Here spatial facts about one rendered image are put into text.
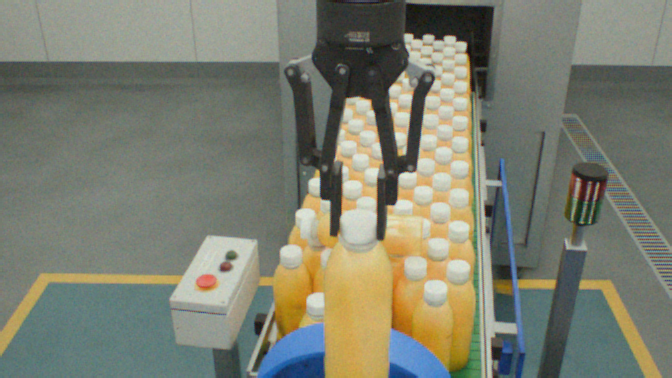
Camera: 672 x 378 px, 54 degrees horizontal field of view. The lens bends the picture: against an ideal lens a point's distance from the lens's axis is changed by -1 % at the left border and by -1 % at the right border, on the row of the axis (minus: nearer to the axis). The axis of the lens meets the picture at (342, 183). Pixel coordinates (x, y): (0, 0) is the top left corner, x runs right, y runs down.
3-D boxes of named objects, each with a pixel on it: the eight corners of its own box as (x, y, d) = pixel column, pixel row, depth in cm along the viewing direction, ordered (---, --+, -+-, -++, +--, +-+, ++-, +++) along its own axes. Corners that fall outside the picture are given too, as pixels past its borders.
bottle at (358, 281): (399, 393, 76) (408, 243, 66) (338, 412, 73) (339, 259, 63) (372, 351, 81) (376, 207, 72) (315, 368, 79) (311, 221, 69)
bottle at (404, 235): (421, 251, 124) (313, 244, 127) (424, 212, 123) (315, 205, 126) (421, 261, 117) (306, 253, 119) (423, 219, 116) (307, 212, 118)
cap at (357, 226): (385, 239, 67) (385, 224, 66) (348, 248, 65) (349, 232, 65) (368, 220, 70) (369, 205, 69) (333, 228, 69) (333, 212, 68)
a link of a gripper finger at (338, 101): (353, 67, 57) (337, 62, 57) (328, 179, 63) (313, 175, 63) (359, 52, 60) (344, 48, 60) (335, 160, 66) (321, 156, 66)
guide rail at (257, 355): (247, 383, 116) (246, 371, 115) (364, 72, 254) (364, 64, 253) (251, 384, 116) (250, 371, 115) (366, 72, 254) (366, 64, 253)
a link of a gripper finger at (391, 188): (386, 151, 63) (418, 152, 63) (386, 197, 66) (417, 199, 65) (385, 158, 62) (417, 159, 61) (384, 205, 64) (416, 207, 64)
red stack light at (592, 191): (570, 200, 119) (574, 181, 117) (565, 183, 125) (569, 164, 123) (607, 203, 118) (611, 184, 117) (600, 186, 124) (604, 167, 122)
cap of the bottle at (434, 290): (418, 294, 114) (419, 286, 113) (433, 284, 116) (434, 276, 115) (437, 305, 111) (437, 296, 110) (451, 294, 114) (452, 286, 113)
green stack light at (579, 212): (565, 224, 122) (570, 201, 119) (561, 206, 127) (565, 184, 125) (601, 227, 121) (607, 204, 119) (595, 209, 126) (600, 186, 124)
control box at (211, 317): (176, 344, 117) (168, 298, 112) (212, 276, 135) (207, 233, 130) (231, 351, 116) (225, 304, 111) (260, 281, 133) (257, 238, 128)
